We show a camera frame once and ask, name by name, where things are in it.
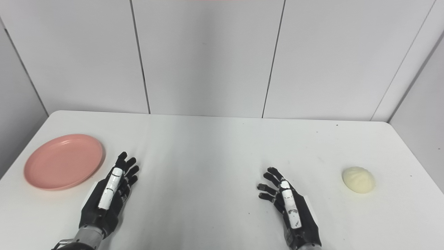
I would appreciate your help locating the cream steamed bun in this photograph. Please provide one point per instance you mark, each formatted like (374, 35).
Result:
(358, 180)

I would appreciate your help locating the pink round plate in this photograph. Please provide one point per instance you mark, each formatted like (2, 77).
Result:
(64, 161)

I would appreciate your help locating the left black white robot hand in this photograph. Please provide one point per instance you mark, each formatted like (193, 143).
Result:
(104, 205)

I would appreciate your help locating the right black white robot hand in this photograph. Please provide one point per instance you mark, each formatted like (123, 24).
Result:
(298, 217)

